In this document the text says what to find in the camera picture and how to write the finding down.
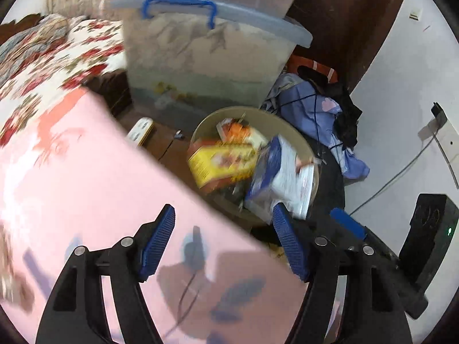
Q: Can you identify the blue white carton box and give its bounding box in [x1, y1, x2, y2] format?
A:
[244, 135, 314, 224]

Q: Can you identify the beige round trash bin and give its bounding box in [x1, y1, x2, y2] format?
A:
[188, 106, 319, 230]

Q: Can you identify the pink patterned table cloth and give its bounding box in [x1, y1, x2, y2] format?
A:
[1, 88, 306, 343]

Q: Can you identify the blue clothes pile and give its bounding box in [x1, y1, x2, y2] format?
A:
[261, 73, 369, 181]

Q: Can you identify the yellow snack box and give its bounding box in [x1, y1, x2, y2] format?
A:
[187, 139, 268, 194]

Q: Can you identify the white power strip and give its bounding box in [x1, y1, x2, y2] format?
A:
[126, 116, 154, 146]

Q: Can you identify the dark wooden door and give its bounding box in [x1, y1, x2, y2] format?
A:
[287, 0, 403, 91]

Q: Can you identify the floral bed sheet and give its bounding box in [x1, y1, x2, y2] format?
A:
[1, 17, 126, 151]

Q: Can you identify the folded patterned quilt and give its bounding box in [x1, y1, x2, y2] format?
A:
[1, 14, 70, 86]

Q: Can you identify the dark wooden headboard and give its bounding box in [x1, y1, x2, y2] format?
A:
[0, 13, 42, 44]

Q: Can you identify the black power cable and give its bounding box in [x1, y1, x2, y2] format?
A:
[349, 128, 444, 216]

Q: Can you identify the clear bin blue handle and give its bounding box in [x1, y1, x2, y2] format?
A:
[111, 0, 313, 108]

